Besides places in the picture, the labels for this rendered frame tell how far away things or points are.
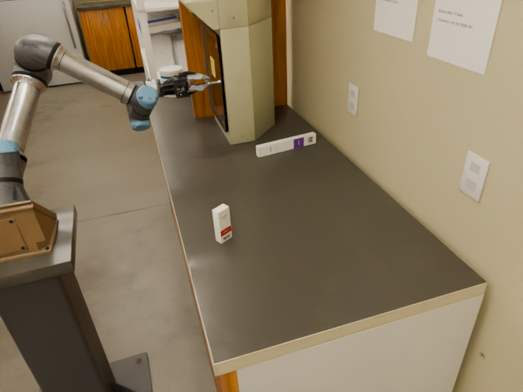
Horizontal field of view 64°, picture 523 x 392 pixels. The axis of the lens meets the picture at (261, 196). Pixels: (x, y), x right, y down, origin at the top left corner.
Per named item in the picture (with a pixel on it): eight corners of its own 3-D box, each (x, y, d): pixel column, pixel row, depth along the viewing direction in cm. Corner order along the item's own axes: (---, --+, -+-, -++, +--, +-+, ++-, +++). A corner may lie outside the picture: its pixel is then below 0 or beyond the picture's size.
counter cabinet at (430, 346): (259, 195, 320) (253, 79, 272) (426, 470, 153) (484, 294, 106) (172, 213, 305) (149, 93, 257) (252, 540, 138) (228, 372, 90)
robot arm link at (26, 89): (-29, 183, 125) (18, 33, 142) (-23, 195, 138) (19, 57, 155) (16, 190, 130) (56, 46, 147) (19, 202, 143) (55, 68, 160)
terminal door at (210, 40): (213, 110, 201) (203, 22, 180) (228, 134, 177) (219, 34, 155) (212, 110, 201) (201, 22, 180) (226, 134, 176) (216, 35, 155)
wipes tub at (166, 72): (184, 89, 248) (180, 64, 240) (187, 96, 237) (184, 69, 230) (162, 92, 245) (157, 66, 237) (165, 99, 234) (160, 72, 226)
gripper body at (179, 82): (191, 96, 167) (161, 101, 164) (187, 91, 174) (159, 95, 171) (188, 78, 163) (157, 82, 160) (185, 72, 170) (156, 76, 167)
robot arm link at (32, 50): (22, 13, 134) (164, 85, 150) (23, 33, 143) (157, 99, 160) (4, 40, 129) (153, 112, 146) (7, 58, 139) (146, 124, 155)
